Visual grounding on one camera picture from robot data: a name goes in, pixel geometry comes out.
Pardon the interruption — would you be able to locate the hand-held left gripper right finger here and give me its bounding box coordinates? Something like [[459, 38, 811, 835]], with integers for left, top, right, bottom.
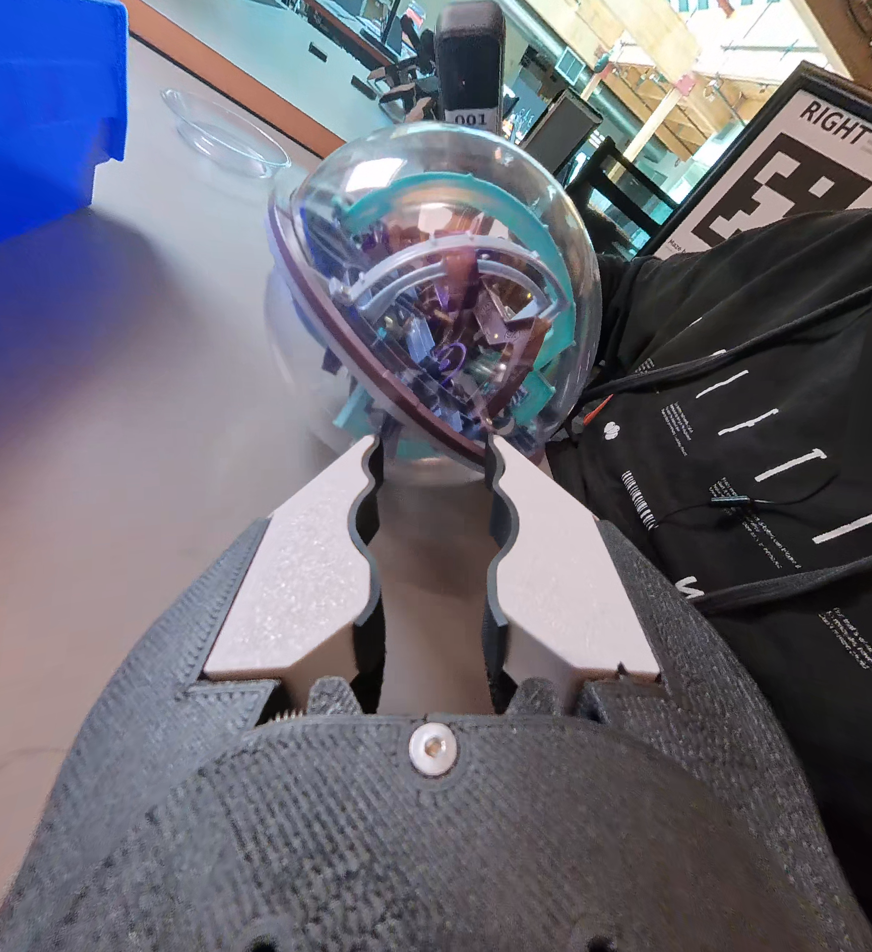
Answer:
[[487, 435, 662, 711]]

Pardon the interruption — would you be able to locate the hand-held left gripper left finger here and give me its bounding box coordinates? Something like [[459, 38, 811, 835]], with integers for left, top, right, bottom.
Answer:
[[201, 435, 383, 708]]

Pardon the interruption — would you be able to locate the clear maze ball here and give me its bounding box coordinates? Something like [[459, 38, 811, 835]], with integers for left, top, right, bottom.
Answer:
[[263, 122, 602, 488]]

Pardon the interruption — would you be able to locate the person's right forearm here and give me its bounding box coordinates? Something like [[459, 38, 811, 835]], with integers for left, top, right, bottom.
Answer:
[[555, 204, 872, 399]]

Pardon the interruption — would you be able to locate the grey screen on stand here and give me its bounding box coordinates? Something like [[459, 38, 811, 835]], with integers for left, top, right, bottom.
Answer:
[[520, 88, 605, 177]]

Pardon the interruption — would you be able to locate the person's black printed hoodie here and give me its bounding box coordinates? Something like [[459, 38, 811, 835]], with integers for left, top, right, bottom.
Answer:
[[548, 357, 872, 952]]

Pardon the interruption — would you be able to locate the clear plastic dish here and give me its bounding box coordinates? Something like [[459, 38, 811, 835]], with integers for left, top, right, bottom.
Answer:
[[161, 89, 292, 179]]

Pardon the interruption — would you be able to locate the large framed marker sign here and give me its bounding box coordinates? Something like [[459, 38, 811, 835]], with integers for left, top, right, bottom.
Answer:
[[633, 61, 872, 261]]

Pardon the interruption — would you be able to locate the blue plastic bin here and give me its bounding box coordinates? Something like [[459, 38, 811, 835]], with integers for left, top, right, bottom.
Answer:
[[0, 0, 129, 261]]

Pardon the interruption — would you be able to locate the thin black cable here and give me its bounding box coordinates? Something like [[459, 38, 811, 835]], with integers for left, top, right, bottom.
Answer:
[[629, 476, 839, 538]]

